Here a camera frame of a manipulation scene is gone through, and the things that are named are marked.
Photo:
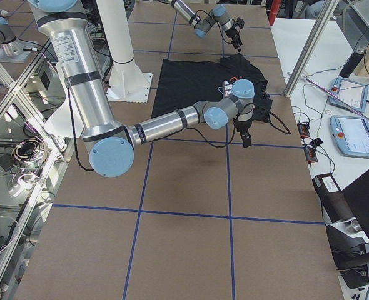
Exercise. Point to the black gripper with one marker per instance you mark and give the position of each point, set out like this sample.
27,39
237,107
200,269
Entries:
243,125
233,32

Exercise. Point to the black printed t-shirt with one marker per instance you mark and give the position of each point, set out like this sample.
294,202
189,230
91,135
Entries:
183,83

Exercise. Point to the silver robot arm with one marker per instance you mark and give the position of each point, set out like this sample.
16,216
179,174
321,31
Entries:
217,16
110,143

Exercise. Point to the black power strip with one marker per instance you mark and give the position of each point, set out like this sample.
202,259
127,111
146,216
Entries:
309,145

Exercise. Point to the near teach pendant tablet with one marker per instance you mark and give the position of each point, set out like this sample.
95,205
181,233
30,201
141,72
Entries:
351,135

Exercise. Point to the teach pendant tablet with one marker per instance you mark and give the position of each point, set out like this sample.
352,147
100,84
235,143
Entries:
351,135
349,92

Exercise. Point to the far teach pendant tablet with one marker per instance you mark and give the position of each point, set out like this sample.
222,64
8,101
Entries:
349,92

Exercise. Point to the black water bottle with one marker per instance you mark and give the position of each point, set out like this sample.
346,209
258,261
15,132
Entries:
353,61

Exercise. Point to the aluminium frame post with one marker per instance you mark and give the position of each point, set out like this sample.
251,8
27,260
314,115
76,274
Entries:
311,42

